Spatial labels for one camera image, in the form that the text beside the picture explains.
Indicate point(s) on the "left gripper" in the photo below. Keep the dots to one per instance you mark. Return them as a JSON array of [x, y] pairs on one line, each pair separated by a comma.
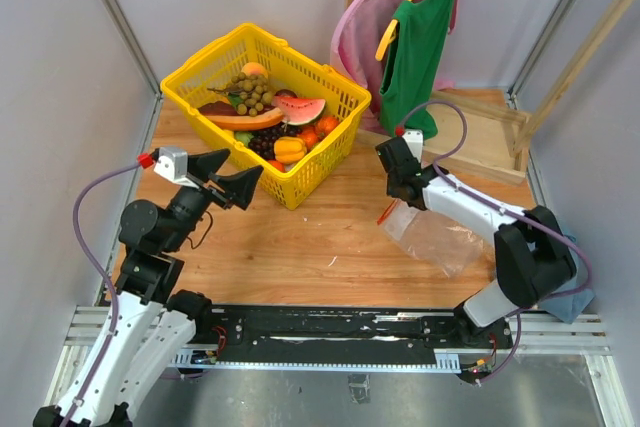
[[238, 187]]

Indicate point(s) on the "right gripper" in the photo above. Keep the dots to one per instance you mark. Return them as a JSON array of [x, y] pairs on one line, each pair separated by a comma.
[[389, 187]]

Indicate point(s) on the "clear zip top bag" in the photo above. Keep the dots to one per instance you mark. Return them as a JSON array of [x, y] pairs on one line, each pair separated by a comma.
[[436, 239]]

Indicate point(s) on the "longan fruit bunch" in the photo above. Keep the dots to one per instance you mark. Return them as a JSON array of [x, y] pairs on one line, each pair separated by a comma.
[[244, 95]]

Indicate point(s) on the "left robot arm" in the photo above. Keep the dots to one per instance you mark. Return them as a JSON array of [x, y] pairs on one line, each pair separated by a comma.
[[149, 322]]

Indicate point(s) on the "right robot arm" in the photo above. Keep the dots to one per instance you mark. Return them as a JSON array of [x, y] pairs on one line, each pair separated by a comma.
[[532, 257]]

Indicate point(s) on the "dark grape bunch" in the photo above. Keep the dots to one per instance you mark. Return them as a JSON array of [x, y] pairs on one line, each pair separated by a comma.
[[263, 141]]

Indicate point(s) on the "papaya slice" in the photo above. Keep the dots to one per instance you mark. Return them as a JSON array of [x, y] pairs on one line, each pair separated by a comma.
[[224, 116]]

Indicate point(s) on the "yellow bell pepper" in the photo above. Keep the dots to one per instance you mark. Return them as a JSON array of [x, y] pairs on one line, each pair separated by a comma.
[[289, 150]]

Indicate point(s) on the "wooden clothes rack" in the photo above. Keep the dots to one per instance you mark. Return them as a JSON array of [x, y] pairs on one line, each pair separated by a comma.
[[492, 140]]

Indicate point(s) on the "yellow plastic basket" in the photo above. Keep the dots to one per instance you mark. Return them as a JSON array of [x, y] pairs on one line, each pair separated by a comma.
[[290, 73]]

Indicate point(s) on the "orange tomato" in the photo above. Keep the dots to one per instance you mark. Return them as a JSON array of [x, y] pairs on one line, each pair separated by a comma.
[[325, 125]]

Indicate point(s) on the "watermelon slice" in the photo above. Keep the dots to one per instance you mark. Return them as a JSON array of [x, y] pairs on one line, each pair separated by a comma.
[[299, 111]]

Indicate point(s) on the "green shirt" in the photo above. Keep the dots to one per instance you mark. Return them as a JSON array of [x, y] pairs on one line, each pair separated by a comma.
[[411, 64]]

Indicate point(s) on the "peach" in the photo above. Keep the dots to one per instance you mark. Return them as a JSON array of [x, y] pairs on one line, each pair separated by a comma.
[[254, 68]]

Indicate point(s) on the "pink shirt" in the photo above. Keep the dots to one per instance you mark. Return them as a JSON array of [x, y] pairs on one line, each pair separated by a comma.
[[359, 48]]

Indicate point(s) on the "blue cloth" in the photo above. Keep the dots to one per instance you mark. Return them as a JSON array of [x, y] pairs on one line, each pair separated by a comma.
[[567, 308]]

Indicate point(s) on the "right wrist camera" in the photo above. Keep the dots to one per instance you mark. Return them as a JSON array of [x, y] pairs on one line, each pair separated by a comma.
[[415, 141]]

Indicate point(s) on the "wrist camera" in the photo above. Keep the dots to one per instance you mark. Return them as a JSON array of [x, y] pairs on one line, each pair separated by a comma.
[[415, 141], [172, 165]]

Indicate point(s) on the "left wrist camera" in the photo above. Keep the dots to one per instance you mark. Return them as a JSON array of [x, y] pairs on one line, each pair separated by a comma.
[[172, 165]]

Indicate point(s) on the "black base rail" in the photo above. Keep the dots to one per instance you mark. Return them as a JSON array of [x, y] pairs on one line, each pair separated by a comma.
[[347, 339]]

